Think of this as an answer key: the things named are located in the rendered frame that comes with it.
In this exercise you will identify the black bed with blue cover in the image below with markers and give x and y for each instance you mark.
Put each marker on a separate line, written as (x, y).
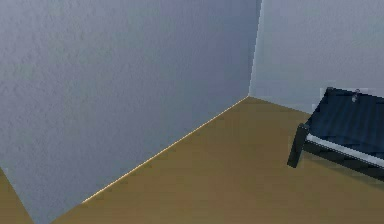
(350, 126)

